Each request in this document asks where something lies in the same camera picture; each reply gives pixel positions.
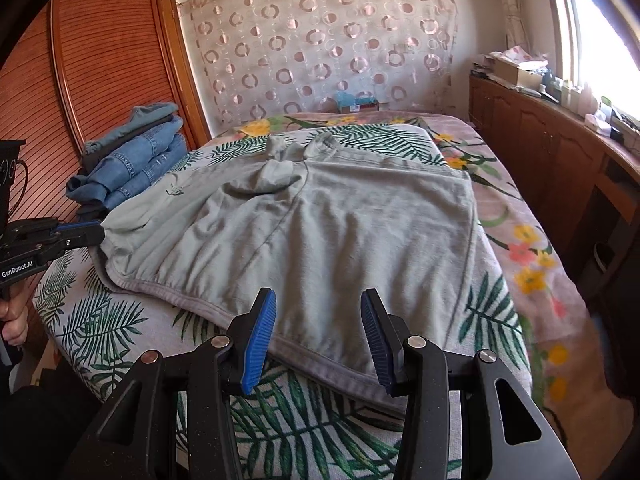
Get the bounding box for grey-green pants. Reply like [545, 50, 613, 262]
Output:
[93, 132, 480, 413]

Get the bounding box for person's left hand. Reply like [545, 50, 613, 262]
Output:
[0, 282, 29, 347]

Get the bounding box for folded blue jeans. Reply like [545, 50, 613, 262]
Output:
[66, 115, 188, 210]

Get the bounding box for dark folded garment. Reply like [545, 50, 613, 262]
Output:
[80, 114, 183, 174]

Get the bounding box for folded grey-blue garment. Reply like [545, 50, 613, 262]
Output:
[84, 102, 178, 155]

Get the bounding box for wooden louvered wardrobe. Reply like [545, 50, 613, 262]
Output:
[1, 0, 210, 221]

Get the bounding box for pink floral blanket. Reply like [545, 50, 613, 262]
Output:
[234, 112, 632, 477]

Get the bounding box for blue tissue box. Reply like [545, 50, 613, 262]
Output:
[335, 91, 380, 114]

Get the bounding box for long wooden sideboard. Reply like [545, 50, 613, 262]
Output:
[469, 76, 639, 298]

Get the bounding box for pink circle pattern curtain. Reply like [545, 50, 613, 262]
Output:
[179, 0, 457, 128]

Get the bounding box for cardboard box on sideboard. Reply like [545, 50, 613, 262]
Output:
[494, 55, 548, 90]

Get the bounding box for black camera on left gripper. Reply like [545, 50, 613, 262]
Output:
[0, 140, 26, 233]

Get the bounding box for window with wooden frame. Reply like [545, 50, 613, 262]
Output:
[552, 0, 639, 119]

